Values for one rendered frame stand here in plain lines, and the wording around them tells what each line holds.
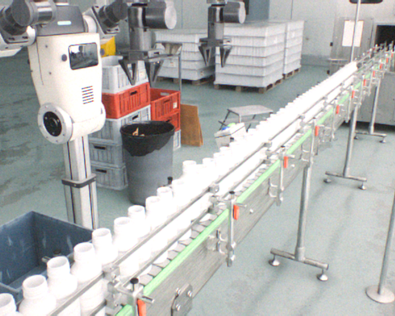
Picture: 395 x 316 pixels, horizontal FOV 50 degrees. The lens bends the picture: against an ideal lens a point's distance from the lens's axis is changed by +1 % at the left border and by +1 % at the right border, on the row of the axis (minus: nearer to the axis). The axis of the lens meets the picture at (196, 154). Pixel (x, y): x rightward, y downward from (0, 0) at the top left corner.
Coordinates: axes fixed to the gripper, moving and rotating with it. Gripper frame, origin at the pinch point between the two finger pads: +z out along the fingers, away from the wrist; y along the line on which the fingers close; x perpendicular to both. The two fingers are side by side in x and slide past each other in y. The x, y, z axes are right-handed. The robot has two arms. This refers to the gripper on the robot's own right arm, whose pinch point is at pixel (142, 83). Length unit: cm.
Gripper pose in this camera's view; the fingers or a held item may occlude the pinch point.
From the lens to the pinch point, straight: 117.3
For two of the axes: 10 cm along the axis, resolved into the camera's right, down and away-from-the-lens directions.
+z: 0.1, 9.4, 3.4
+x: 4.8, -3.0, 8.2
